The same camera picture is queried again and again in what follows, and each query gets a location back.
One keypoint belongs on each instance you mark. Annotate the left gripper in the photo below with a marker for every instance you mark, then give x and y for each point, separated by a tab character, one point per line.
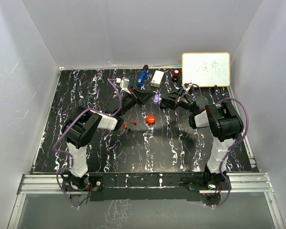
143	96

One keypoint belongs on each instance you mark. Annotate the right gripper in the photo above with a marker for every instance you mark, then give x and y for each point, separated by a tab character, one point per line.
174	98

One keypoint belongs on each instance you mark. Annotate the purple earbud case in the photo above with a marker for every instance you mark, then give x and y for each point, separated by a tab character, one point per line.
157	98

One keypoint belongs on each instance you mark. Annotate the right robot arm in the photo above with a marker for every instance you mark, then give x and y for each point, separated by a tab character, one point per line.
225	125

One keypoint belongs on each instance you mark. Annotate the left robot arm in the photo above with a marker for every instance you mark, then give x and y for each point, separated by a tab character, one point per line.
82	125

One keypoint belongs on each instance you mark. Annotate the orange earbud case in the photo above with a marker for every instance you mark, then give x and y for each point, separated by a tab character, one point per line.
150	120

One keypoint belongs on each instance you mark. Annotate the blue black tool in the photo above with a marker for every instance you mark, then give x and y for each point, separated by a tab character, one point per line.
143	76

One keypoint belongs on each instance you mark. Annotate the white box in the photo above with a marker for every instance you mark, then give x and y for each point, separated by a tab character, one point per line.
157	79

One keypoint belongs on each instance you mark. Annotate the red black button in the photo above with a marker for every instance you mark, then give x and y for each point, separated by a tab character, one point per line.
175	75

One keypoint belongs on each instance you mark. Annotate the white whiteboard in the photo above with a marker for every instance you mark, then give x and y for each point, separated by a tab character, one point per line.
206	69

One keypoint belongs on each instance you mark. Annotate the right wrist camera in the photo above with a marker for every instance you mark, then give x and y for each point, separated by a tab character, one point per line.
187	86

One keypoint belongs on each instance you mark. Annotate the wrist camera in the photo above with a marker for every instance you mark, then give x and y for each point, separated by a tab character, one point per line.
123	83
187	86

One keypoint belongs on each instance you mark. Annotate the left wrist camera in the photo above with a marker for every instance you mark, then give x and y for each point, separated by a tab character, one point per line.
123	83

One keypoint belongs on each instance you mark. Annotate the aluminium rail frame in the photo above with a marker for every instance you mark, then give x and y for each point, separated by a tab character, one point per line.
107	186

